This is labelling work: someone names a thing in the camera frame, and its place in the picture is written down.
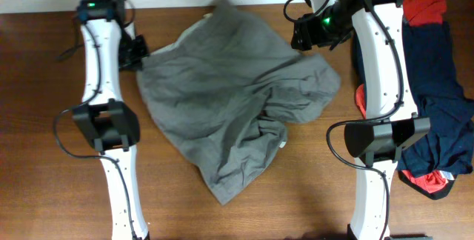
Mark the grey shorts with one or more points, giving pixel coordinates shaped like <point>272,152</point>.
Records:
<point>224,92</point>

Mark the navy blue garment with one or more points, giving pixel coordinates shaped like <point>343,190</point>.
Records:
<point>448,146</point>

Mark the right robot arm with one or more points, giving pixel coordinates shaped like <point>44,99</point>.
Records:
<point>392,122</point>

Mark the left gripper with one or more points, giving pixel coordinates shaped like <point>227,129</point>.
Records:
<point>136,60</point>

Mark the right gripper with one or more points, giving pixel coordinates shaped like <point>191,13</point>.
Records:
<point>305,27</point>

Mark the red and black garment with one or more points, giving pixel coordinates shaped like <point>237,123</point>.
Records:
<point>434,185</point>

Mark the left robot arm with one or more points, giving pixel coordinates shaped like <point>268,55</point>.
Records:
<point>108,125</point>

